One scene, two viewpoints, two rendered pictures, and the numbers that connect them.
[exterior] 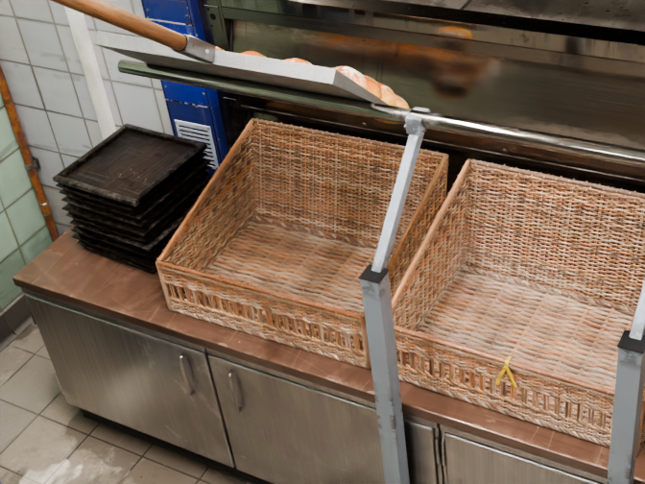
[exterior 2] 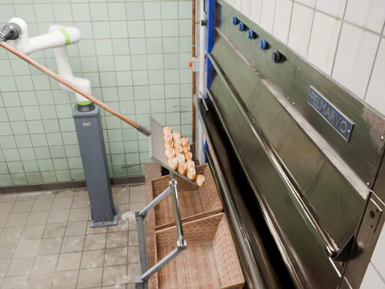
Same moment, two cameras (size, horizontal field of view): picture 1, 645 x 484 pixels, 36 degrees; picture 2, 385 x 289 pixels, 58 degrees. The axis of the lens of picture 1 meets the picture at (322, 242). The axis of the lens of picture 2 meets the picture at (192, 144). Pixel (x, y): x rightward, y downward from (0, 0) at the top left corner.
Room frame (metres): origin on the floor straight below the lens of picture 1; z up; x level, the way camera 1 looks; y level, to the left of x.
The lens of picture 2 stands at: (0.59, -1.51, 2.41)
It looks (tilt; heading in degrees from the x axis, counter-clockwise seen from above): 31 degrees down; 48
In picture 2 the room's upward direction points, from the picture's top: straight up
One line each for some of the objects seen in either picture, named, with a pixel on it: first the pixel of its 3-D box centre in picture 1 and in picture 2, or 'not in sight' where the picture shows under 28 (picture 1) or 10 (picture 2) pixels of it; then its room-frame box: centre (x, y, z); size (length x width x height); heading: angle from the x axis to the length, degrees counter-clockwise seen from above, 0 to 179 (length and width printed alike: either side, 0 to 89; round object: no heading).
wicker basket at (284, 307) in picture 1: (305, 232); (183, 200); (1.91, 0.04, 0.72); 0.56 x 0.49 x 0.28; 56
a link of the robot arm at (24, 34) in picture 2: not in sight; (16, 28); (1.28, 0.87, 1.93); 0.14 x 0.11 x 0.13; 55
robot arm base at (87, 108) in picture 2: not in sight; (86, 102); (1.74, 1.07, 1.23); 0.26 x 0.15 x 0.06; 56
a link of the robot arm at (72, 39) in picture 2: not in sight; (69, 36); (1.67, 1.01, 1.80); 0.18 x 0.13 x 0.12; 18
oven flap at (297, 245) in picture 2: not in sight; (247, 141); (1.81, -0.58, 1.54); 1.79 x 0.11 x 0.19; 55
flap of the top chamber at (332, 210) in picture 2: not in sight; (251, 92); (1.81, -0.58, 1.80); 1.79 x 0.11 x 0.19; 55
